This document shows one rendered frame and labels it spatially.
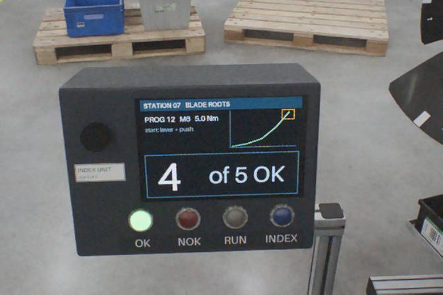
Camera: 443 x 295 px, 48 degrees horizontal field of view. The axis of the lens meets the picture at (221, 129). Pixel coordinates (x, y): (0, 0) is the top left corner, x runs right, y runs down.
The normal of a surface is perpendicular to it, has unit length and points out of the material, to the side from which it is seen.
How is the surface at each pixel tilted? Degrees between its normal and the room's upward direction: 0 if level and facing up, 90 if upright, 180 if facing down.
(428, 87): 56
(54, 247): 0
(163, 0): 95
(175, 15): 95
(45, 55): 90
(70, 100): 75
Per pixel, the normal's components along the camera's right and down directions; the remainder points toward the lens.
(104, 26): 0.17, 0.53
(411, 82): -0.67, -0.19
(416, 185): 0.00, -0.84
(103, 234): 0.04, 0.30
